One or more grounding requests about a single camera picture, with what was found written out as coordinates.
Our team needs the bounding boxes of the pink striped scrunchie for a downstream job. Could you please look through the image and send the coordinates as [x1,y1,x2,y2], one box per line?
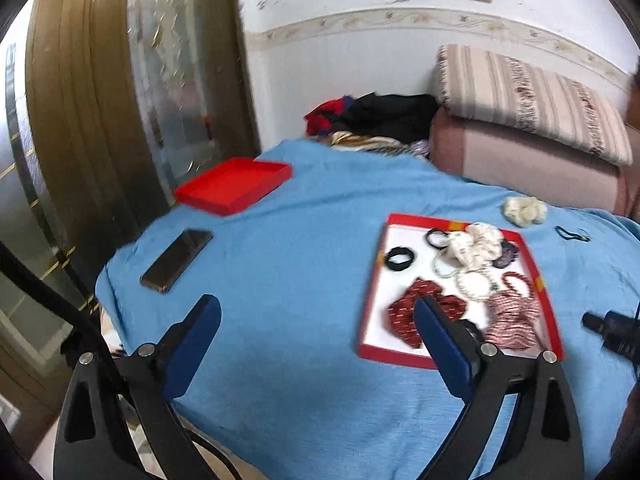
[484,290,541,351]

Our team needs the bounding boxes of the large cream scrunchie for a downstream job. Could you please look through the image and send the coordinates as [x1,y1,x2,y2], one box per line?
[502,196,548,228]

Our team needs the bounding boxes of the green bead bracelet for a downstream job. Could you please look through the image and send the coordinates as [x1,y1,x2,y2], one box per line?
[432,253,461,281]

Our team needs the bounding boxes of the striped pillow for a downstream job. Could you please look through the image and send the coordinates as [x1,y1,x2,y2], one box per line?
[437,44,634,167]

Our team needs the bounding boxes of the black smartphone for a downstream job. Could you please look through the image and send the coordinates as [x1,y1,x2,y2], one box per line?
[140,229,214,294]

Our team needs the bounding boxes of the red jewelry tray white lining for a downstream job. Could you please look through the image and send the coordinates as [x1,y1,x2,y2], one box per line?
[357,214,564,368]

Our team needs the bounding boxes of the blue bed cover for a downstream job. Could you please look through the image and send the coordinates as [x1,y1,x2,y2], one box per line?
[94,138,640,480]

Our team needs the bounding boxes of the pink mattress bolster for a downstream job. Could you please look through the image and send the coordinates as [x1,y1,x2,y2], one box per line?
[430,107,639,221]

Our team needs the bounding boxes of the small white scrunchie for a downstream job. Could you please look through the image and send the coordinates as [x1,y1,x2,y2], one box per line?
[445,222,504,269]

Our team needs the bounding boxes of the wooden glass door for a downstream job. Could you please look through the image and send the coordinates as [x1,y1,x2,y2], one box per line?
[1,0,257,309]

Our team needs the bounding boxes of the thick black hair band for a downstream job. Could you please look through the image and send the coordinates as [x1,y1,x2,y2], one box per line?
[383,246,416,272]

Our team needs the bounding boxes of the dark red scrunchie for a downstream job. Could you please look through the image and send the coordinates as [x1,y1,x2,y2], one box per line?
[387,278,468,349]

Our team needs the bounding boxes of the red box lid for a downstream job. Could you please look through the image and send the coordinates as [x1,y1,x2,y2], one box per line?
[174,158,293,216]

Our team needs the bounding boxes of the patterned beige blanket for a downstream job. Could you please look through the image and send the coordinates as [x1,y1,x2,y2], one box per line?
[321,131,430,159]

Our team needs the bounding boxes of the dark blue beaded scrunchie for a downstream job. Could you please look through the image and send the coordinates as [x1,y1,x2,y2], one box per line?
[492,240,520,269]

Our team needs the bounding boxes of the black and red clothes pile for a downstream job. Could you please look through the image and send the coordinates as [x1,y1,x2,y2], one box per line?
[304,92,440,144]

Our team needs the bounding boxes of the thin black hair tie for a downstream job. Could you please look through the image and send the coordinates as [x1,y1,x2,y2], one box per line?
[424,227,452,252]
[554,224,592,244]

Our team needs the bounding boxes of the black cable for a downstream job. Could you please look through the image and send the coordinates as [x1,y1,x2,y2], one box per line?
[0,242,112,376]

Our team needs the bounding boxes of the white pearl bracelet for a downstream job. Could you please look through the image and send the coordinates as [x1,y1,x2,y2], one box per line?
[454,266,497,304]

